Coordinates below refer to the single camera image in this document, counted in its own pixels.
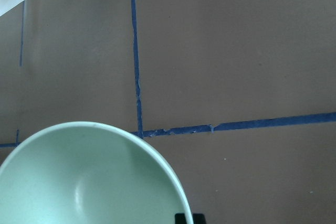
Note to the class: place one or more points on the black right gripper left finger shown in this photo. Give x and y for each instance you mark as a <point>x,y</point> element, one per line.
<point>180,218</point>

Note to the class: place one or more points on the green bowl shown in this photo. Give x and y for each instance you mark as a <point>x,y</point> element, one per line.
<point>87,172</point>

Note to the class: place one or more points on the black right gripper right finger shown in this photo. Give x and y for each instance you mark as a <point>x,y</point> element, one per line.
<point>199,218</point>

